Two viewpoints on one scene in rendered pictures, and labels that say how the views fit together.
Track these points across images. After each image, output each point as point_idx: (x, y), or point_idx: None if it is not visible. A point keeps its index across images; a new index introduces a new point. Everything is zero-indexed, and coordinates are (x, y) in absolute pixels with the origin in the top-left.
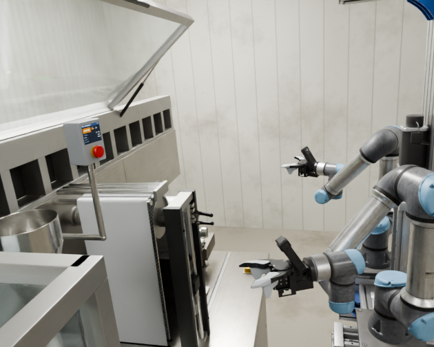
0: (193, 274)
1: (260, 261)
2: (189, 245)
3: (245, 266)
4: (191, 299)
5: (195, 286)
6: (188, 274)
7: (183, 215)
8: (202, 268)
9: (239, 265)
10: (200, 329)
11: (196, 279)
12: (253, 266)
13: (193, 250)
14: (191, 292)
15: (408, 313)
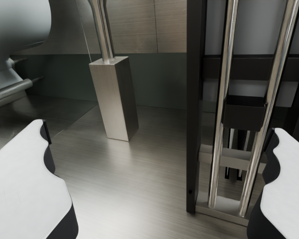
0: (263, 100)
1: None
2: (282, 15)
3: (267, 146)
4: (189, 114)
5: (226, 110)
6: (191, 59)
7: None
8: None
9: (268, 129)
10: (240, 200)
11: (245, 105)
12: (265, 173)
13: (281, 36)
14: (217, 115)
15: None
